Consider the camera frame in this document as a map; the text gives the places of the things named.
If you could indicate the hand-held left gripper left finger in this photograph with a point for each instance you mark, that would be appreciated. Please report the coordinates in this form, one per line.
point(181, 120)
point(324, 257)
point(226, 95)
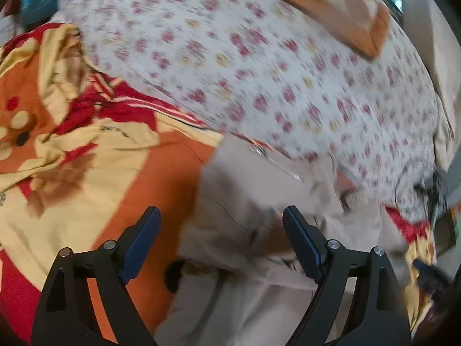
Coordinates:
point(142, 239)

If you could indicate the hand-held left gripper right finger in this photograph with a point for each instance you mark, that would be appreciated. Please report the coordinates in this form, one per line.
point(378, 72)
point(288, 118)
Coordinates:
point(302, 241)

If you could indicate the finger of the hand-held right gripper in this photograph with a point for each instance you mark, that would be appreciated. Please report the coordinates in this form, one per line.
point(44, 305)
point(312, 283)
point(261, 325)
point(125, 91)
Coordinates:
point(430, 277)

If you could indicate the beige garment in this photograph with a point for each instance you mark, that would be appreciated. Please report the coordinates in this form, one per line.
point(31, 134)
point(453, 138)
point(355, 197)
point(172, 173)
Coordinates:
point(234, 202)

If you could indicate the orange red yellow patterned blanket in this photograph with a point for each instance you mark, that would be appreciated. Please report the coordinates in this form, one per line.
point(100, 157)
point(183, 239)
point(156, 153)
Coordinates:
point(90, 173)

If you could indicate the white floral bed sheet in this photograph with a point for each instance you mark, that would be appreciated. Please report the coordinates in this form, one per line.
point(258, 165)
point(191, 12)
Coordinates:
point(252, 79)

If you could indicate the beige cloth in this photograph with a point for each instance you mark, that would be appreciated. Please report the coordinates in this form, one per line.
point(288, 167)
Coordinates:
point(439, 61)

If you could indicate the orange checkered pillow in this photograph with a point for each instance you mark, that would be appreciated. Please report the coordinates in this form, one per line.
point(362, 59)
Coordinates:
point(324, 3)

